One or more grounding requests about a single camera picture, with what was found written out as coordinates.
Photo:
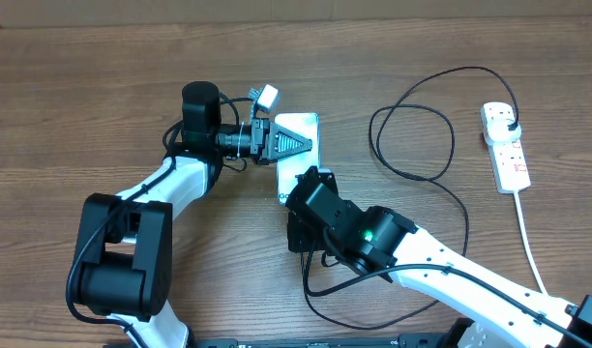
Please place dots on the white power strip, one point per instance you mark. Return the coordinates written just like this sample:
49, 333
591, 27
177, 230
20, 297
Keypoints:
508, 162

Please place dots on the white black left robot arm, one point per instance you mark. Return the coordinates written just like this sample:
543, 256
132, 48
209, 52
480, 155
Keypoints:
122, 267

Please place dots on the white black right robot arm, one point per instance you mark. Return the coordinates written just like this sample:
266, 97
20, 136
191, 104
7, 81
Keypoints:
380, 242

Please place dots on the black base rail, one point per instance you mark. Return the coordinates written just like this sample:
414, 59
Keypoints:
404, 340

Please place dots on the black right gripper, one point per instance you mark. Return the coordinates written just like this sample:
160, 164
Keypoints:
304, 241

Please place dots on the white charger plug adapter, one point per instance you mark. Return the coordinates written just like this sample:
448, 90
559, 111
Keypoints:
497, 132

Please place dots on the Samsung Galaxy smartphone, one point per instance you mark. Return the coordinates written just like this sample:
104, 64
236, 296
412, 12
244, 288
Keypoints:
307, 125

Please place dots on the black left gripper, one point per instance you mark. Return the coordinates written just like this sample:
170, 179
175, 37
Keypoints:
261, 128

